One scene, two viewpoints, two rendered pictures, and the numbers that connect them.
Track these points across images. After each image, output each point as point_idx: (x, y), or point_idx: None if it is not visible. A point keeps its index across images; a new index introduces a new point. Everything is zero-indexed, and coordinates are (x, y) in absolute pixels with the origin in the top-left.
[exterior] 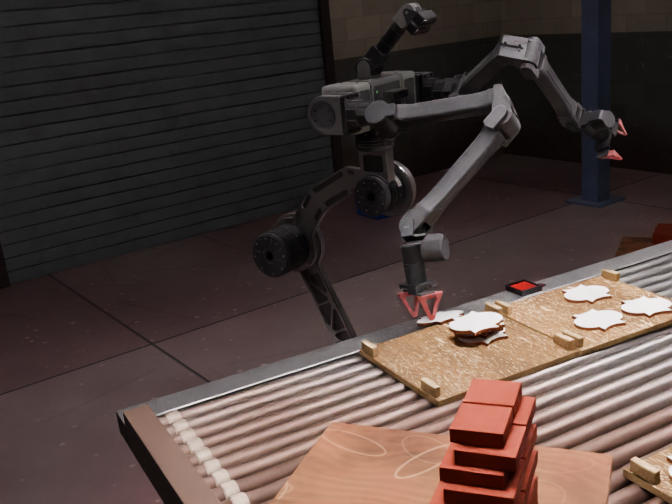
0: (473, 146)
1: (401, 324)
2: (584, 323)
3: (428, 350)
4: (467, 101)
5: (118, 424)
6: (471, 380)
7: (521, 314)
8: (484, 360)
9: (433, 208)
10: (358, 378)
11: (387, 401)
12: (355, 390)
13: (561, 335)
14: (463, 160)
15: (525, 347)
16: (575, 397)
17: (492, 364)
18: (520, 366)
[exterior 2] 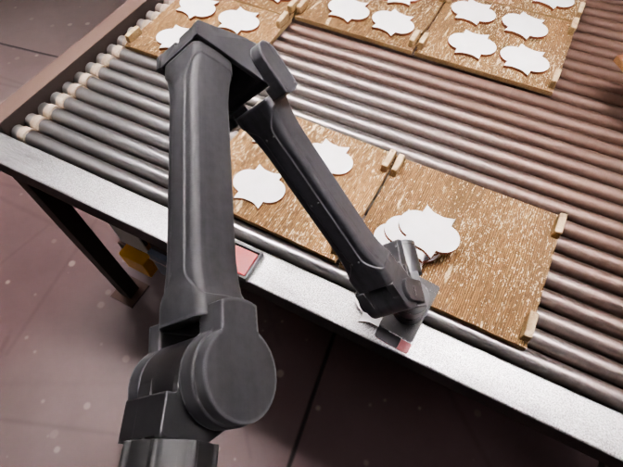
0: (299, 144)
1: (411, 354)
2: (344, 164)
3: (478, 272)
4: (214, 110)
5: None
6: (510, 208)
7: None
8: (465, 215)
9: (381, 244)
10: (567, 320)
11: (585, 265)
12: (591, 307)
13: (398, 163)
14: (320, 170)
15: (417, 195)
16: (471, 143)
17: (469, 206)
18: (458, 184)
